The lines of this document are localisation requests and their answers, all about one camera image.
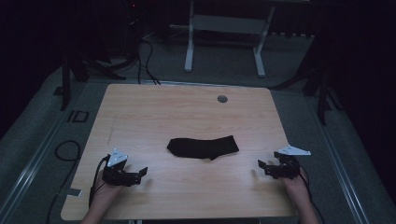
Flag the white metal desk frame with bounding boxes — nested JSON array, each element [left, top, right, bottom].
[[184, 0, 276, 78]]

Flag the black metal stand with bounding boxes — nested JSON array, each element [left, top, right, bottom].
[[270, 60, 345, 126], [52, 50, 127, 112]]

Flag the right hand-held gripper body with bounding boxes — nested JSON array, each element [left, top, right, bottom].
[[264, 145, 312, 180]]

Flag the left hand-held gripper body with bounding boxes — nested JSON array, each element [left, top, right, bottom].
[[101, 147, 142, 188]]

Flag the person's left hand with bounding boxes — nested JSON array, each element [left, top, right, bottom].
[[92, 169, 126, 204]]

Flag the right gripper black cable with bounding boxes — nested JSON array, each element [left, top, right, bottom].
[[298, 172, 327, 224]]

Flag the black cables behind table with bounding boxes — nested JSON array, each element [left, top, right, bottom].
[[135, 39, 162, 86]]

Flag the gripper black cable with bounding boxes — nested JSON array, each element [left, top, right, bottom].
[[88, 154, 111, 209], [298, 172, 327, 224]]

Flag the grey metal floor rail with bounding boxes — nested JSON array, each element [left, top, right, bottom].
[[0, 81, 94, 218], [303, 96, 372, 224]]

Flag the person's right hand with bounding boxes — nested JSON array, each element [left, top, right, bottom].
[[280, 167, 309, 202]]

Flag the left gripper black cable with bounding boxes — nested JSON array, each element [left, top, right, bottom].
[[88, 154, 111, 209]]

